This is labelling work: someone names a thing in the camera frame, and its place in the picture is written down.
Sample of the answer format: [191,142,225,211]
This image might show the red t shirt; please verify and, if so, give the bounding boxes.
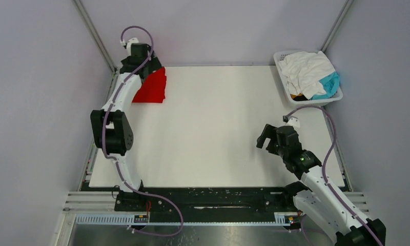
[132,67,167,104]

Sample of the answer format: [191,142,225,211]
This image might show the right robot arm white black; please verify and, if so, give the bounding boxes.
[256,124,386,245]

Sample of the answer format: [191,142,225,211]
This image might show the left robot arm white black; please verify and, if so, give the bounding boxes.
[90,43,161,211]

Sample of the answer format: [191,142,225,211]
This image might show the dark garment in basket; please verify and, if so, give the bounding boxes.
[290,94,309,101]

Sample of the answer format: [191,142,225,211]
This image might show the white t shirt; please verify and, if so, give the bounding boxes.
[277,51,336,100]

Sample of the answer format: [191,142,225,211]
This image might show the light blue t shirt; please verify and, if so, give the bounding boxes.
[311,72,340,100]

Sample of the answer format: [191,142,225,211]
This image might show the white plastic laundry basket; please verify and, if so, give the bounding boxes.
[273,50,343,106]

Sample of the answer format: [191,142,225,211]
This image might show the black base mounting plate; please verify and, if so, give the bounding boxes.
[114,187,298,223]

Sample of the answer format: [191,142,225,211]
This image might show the aluminium frame rail left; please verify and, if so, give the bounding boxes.
[72,0,116,72]

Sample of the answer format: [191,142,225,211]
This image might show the aluminium frame rail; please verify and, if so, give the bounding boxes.
[320,0,355,53]
[72,0,116,72]

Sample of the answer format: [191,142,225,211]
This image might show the white slotted cable duct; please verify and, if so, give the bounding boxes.
[75,213,296,227]

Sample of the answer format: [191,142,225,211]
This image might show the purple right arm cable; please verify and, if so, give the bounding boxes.
[282,104,385,246]

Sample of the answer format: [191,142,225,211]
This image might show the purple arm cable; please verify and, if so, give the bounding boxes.
[282,104,385,246]
[101,25,185,238]

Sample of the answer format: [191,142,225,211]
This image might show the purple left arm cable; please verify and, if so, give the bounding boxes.
[101,25,185,238]

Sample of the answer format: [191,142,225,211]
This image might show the aluminium frame rail right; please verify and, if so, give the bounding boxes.
[320,0,355,53]

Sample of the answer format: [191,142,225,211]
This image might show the aluminium front frame rails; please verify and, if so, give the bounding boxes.
[63,191,118,213]

